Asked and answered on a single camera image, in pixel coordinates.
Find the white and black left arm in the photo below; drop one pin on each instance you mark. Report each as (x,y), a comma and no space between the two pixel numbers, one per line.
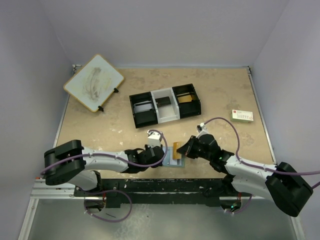
(78,165)

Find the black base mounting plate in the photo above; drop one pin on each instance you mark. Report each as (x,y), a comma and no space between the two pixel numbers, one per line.
(202,191)

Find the silver VIP card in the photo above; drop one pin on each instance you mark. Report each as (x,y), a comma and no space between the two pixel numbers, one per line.
(138,108)

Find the black bin left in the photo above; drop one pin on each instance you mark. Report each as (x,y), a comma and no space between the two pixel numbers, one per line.
(143,119)

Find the black bin right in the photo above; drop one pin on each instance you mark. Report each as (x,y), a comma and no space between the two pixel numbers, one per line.
(189,104)

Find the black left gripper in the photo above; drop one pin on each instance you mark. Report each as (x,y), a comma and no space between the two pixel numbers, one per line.
(158,163)

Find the yellow rimmed whiteboard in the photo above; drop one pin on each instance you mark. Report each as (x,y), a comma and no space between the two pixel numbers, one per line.
(94,83)

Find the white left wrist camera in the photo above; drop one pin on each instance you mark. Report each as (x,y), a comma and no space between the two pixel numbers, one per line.
(154,138)

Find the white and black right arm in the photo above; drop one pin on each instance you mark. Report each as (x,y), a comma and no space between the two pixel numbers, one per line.
(277,183)

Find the gold card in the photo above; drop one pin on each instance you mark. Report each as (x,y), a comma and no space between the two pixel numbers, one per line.
(184,99)
(175,154)

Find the card with magnetic stripe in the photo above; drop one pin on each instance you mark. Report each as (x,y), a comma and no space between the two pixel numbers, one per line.
(175,162)

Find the white middle bin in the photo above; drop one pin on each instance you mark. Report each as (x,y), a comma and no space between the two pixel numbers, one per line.
(166,113)

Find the black bin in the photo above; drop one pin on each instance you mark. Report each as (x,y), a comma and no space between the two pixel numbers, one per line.
(189,104)
(143,119)

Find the black card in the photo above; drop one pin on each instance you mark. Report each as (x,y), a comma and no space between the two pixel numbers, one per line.
(163,101)

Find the white card box red logo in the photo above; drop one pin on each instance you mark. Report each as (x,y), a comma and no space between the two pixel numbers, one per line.
(241,116)

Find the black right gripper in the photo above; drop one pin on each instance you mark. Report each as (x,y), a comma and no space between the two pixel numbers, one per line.
(187,149)

